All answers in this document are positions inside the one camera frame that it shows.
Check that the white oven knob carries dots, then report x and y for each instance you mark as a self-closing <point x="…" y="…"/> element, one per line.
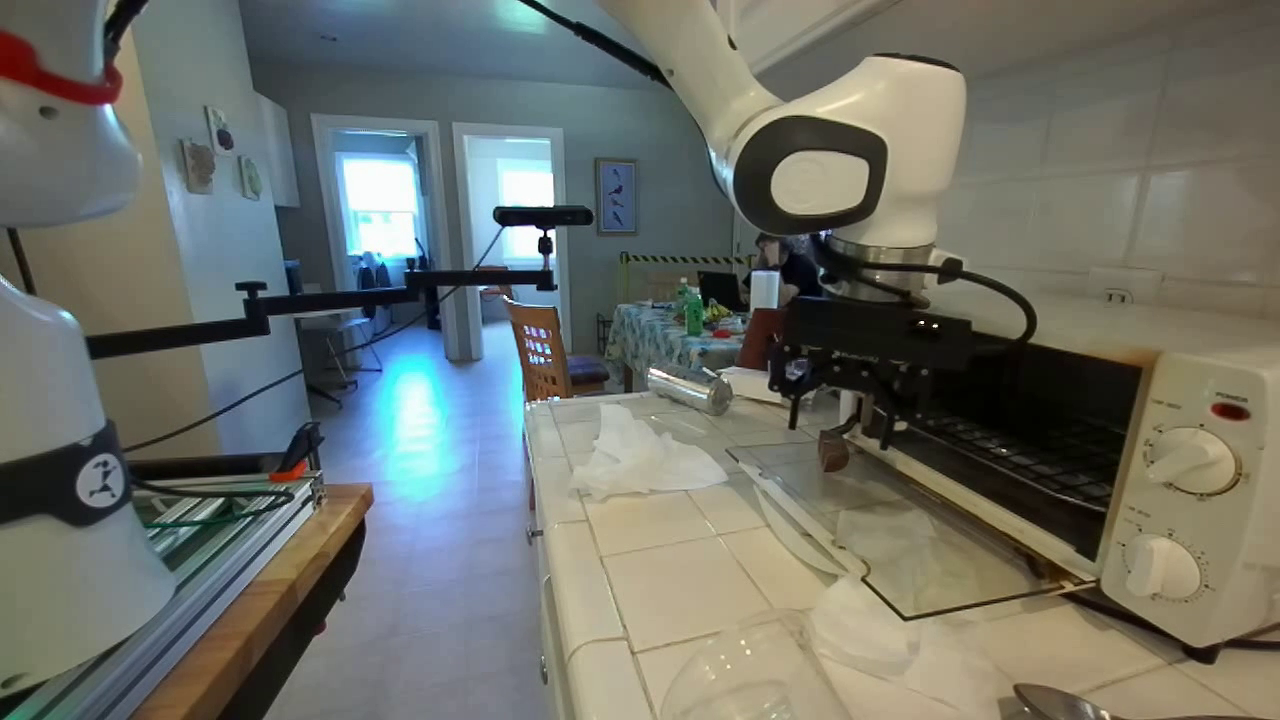
<point x="1188" y="460"/>
<point x="1163" y="571"/>

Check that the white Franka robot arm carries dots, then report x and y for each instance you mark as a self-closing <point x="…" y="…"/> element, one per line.
<point x="854" y="93"/>

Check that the black laptop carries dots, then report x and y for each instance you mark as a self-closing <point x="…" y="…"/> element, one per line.
<point x="723" y="288"/>

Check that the white upper cabinet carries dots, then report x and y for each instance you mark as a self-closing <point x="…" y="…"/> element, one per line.
<point x="1065" y="21"/>

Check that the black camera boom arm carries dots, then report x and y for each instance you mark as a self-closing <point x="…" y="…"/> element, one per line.
<point x="335" y="303"/>

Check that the grey stool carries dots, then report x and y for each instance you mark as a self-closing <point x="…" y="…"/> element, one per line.
<point x="335" y="351"/>

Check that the small brown object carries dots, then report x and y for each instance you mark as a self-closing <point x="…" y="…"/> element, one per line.
<point x="832" y="452"/>

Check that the red and black clamp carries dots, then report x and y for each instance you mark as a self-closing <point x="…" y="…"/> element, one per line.
<point x="299" y="452"/>

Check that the white toaster oven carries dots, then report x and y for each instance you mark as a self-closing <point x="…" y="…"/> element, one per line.
<point x="1260" y="532"/>

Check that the framed wall picture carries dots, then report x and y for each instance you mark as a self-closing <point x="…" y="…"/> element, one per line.
<point x="616" y="196"/>

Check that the wooden table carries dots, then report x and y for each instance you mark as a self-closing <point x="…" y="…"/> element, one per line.
<point x="266" y="602"/>

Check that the wooden chair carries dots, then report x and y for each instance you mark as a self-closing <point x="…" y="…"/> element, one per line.
<point x="540" y="351"/>

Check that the black stereo camera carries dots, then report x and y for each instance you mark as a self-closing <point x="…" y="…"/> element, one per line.
<point x="540" y="213"/>

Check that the metal oven rack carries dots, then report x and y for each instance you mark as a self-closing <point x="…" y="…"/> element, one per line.
<point x="1041" y="464"/>

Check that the metal base plate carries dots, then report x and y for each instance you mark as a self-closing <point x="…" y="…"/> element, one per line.
<point x="200" y="532"/>

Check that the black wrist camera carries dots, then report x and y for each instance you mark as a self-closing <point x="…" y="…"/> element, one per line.
<point x="880" y="332"/>

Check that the white carton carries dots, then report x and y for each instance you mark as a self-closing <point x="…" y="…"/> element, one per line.
<point x="764" y="288"/>

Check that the green bottle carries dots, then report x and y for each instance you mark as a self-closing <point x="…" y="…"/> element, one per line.
<point x="688" y="304"/>

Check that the white wall outlet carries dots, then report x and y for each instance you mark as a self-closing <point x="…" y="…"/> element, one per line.
<point x="1123" y="284"/>

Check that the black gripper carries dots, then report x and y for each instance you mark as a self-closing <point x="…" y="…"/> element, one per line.
<point x="864" y="382"/>

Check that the crumpled white paper towel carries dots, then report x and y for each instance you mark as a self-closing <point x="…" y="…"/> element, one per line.
<point x="652" y="460"/>

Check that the thin white napkin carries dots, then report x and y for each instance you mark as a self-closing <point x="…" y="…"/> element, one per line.
<point x="862" y="627"/>

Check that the hanging wall decoration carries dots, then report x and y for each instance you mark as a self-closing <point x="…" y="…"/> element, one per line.
<point x="248" y="176"/>
<point x="197" y="162"/>

